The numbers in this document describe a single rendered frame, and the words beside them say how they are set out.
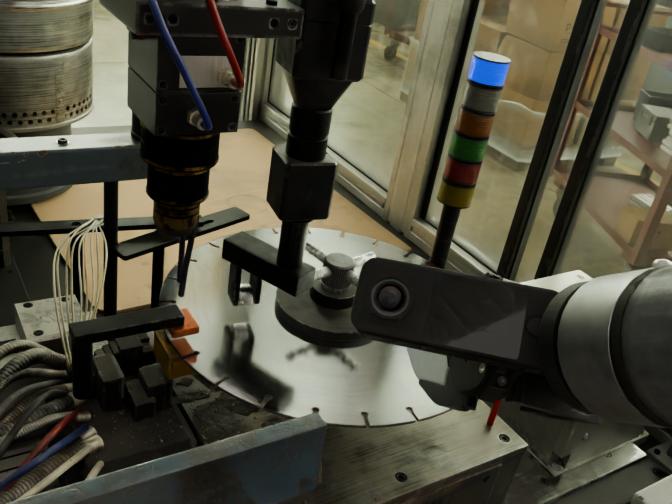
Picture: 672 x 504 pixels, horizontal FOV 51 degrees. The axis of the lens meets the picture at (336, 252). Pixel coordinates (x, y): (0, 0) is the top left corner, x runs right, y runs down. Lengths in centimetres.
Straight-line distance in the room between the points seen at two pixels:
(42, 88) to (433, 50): 62
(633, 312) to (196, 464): 27
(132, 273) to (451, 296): 75
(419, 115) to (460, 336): 89
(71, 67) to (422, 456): 80
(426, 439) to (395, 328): 34
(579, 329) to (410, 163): 95
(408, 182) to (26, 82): 65
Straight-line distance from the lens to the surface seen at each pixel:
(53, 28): 116
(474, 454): 73
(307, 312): 66
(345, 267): 66
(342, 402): 59
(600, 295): 36
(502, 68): 87
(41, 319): 77
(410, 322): 40
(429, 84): 124
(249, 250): 62
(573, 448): 88
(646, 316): 33
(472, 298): 40
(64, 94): 120
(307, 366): 62
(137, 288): 106
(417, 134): 126
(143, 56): 51
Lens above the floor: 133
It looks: 29 degrees down
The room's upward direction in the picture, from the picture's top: 10 degrees clockwise
